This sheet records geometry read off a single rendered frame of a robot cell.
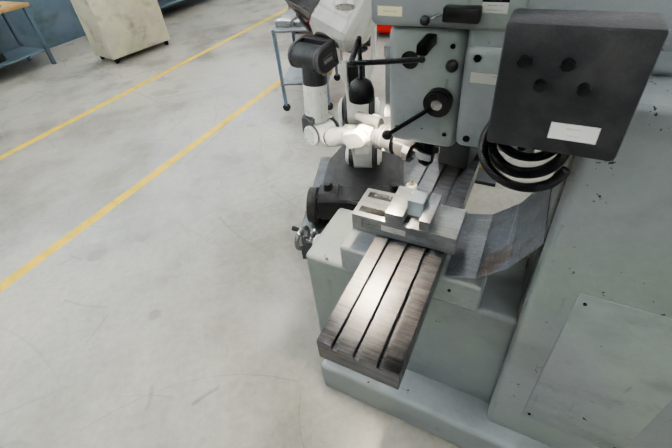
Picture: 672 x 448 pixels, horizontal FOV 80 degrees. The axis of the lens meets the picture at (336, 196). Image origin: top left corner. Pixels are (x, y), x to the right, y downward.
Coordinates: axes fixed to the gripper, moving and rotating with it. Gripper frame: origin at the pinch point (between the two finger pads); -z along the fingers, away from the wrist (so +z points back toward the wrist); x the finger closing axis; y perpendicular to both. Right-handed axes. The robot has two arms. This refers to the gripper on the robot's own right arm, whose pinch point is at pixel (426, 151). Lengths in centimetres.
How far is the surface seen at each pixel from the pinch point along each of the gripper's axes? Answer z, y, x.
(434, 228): -9.8, 20.2, -9.0
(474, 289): -26.1, 36.2, -10.5
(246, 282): 107, 123, -21
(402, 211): 0.3, 16.2, -12.0
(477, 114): -17.4, -20.9, -7.7
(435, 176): 8.4, 27.2, 23.5
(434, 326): -15, 65, -12
